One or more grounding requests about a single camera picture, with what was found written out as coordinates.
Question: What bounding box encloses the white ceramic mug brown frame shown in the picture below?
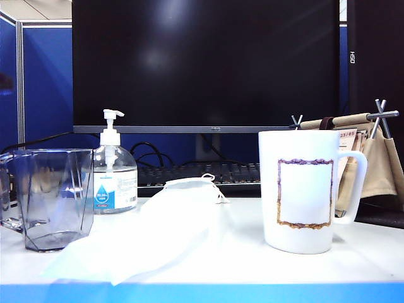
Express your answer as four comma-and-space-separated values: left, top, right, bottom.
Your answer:
258, 129, 369, 255

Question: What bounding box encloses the transparent faceted plastic cup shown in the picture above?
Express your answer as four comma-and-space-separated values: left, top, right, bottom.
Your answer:
0, 148, 95, 253

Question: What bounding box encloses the grey monitor stand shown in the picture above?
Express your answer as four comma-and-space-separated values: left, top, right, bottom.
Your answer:
195, 133, 222, 163

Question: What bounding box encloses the black keyboard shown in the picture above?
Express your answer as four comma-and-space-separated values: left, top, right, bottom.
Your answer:
138, 161, 262, 190

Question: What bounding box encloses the white face mask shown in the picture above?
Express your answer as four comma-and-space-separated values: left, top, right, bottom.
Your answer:
40, 172, 231, 285

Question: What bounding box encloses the black AOC computer monitor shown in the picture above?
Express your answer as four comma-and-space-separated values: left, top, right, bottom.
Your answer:
71, 0, 342, 134

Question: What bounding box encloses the clear hand sanitizer pump bottle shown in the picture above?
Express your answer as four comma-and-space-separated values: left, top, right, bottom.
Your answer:
92, 109, 138, 215

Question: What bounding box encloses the beige calendar card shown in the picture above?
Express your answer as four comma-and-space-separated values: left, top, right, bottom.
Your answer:
338, 128, 359, 150

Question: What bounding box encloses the beige fabric desk organizer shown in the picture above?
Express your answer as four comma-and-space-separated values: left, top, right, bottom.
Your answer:
290, 99, 401, 218

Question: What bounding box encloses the black looped cable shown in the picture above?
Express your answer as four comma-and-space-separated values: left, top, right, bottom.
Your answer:
131, 141, 176, 168

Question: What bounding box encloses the long black cable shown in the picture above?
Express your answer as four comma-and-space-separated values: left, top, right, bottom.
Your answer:
0, 131, 75, 155

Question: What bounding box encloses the grey partition post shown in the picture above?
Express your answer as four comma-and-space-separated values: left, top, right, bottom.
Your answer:
15, 20, 26, 146

